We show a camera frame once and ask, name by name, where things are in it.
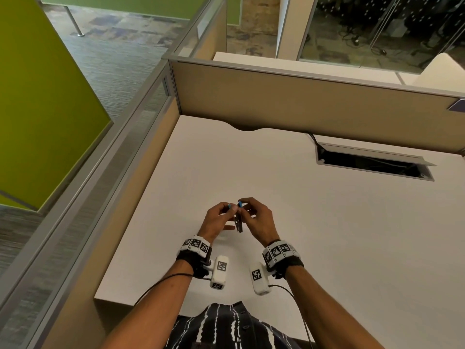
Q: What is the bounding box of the person's left forearm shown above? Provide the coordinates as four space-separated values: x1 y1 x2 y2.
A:
97 259 195 349

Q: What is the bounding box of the person's left hand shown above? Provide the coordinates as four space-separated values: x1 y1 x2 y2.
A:
198 201 237 245

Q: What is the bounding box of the white neighbouring desk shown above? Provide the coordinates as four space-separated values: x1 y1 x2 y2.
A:
213 51 418 85

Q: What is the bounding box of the beige glass-topped side partition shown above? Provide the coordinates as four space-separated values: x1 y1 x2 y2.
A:
0 0 227 349

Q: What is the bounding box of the metal desk cable hatch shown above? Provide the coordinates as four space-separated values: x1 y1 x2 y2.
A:
315 141 436 183

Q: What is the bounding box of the person's right forearm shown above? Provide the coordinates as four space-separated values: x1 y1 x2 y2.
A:
284 266 386 349

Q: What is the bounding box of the green divider panel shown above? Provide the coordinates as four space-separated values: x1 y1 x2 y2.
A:
0 0 113 215

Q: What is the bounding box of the metal table leg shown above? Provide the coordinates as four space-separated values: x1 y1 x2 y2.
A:
64 5 86 37

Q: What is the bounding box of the white wrist camera with marker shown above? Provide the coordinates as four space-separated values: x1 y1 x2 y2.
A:
209 255 230 291
249 263 272 296

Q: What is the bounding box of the beige desk partition panel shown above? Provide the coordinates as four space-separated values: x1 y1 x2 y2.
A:
168 57 465 154

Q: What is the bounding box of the black camera cable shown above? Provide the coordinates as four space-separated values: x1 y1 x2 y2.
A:
269 284 315 343
133 273 194 308

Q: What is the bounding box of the glass wall with metal frame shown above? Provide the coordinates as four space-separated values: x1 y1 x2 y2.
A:
276 0 465 74

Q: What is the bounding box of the black wristband with marker tags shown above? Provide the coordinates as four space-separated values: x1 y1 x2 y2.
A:
262 240 305 281
176 234 214 279

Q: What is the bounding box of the person's right hand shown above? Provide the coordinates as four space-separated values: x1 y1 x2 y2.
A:
238 197 281 248

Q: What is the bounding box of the black white striped shirt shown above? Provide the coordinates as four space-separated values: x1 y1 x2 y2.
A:
163 301 303 349

